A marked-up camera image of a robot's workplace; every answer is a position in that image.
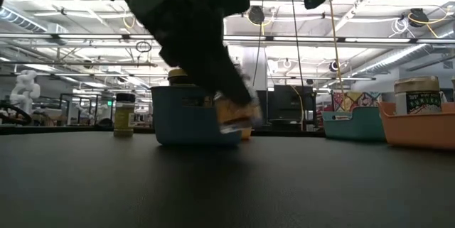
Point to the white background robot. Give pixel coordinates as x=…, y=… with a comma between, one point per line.
x=25, y=89

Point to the blue-grey plastic bin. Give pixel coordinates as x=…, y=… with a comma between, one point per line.
x=177, y=121

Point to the black background cabinet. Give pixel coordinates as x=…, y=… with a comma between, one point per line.
x=288, y=107

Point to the horizontal LED light bar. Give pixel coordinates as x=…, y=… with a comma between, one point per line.
x=377, y=39

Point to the colourful patterned cloth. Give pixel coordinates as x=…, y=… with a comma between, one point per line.
x=355, y=98

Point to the yellow plastic bin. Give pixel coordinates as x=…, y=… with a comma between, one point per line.
x=247, y=135

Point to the grey ceiling air duct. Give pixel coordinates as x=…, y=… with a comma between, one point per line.
x=21, y=22
x=401, y=59

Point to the small cork-lid saffron jar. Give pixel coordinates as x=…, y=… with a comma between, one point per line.
x=234, y=118

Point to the teal plastic bin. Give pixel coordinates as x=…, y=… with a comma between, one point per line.
x=352, y=128

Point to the white building pillar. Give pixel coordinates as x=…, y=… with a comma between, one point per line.
x=259, y=68

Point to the orange plastic bin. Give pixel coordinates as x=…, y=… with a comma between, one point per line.
x=416, y=132

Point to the yellow-lid chili onion can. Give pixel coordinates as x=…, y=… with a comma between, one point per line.
x=177, y=77

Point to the shrink-wrapped black-lid spice jar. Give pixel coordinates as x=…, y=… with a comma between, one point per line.
x=124, y=118

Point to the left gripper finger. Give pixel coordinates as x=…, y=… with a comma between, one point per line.
x=231, y=82

